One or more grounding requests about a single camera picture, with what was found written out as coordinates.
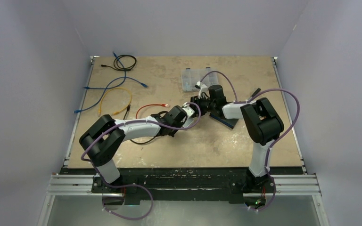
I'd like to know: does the red ethernet cable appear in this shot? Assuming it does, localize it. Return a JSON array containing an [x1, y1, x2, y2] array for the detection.
[[135, 103, 171, 120]]

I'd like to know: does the white network switch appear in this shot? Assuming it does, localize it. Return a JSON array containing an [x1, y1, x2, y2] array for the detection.
[[182, 118, 195, 129]]

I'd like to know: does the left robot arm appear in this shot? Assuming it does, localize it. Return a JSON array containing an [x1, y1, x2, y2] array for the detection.
[[79, 102, 202, 193]]

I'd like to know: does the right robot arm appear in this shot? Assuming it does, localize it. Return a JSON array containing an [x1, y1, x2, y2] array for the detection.
[[190, 85, 284, 192]]

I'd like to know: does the black rectangular box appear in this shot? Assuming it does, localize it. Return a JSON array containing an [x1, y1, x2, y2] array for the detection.
[[209, 113, 239, 129]]

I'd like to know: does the clear plastic organizer box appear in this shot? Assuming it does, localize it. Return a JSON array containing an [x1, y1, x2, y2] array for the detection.
[[181, 67, 219, 92]]

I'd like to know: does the hammer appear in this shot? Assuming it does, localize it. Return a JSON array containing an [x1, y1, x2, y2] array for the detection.
[[250, 88, 262, 98]]

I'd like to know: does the black mounting base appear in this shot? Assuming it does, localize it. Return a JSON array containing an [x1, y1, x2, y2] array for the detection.
[[91, 167, 273, 207]]

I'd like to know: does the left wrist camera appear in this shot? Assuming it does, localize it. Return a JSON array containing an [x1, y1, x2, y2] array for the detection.
[[181, 103, 196, 118]]

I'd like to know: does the long blue ethernet cable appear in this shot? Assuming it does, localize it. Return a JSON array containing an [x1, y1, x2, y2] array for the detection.
[[73, 76, 148, 114]]

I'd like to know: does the yellow ethernet cable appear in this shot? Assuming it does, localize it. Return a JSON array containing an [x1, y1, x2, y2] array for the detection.
[[98, 87, 133, 117]]

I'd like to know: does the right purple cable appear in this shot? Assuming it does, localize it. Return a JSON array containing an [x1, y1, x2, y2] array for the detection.
[[198, 70, 302, 213]]

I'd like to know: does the purple cable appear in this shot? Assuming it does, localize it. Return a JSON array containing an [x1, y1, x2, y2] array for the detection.
[[198, 70, 302, 213], [80, 102, 202, 220]]

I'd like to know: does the short blue ethernet cable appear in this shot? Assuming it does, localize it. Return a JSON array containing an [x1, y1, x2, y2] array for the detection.
[[84, 51, 127, 91]]

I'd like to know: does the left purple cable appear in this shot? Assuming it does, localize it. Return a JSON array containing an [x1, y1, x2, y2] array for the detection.
[[80, 102, 202, 220]]

